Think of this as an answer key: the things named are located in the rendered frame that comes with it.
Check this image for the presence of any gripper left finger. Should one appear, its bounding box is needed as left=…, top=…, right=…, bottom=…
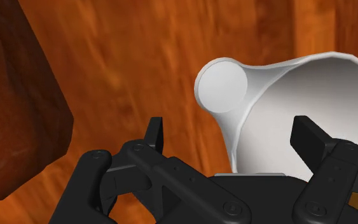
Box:
left=49, top=116, right=252, bottom=224

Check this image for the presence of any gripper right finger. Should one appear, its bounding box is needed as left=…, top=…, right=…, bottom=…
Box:
left=289, top=115, right=358, bottom=224

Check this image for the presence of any white bowl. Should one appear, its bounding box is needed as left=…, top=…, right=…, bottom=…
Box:
left=193, top=51, right=358, bottom=183

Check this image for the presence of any dark brown rounded object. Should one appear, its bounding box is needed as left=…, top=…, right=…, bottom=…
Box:
left=0, top=0, right=75, bottom=205

